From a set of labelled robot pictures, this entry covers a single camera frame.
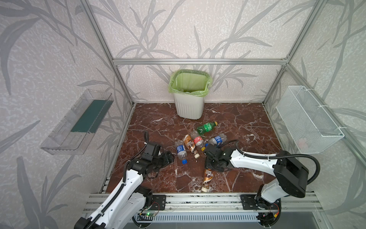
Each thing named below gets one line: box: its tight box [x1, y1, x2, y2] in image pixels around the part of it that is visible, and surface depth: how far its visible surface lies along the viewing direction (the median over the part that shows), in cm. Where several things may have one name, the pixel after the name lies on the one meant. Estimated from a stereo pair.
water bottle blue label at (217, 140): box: [204, 133, 228, 147], surface depth 96 cm
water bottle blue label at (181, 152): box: [174, 139, 188, 165], surface depth 90 cm
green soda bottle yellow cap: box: [196, 121, 218, 136], surface depth 101 cm
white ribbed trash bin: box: [173, 93, 205, 120], surface depth 98 cm
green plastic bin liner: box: [168, 69, 213, 97], surface depth 102 cm
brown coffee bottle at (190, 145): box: [183, 134, 201, 159], surface depth 93 cm
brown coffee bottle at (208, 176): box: [201, 168, 215, 193], surface depth 80 cm
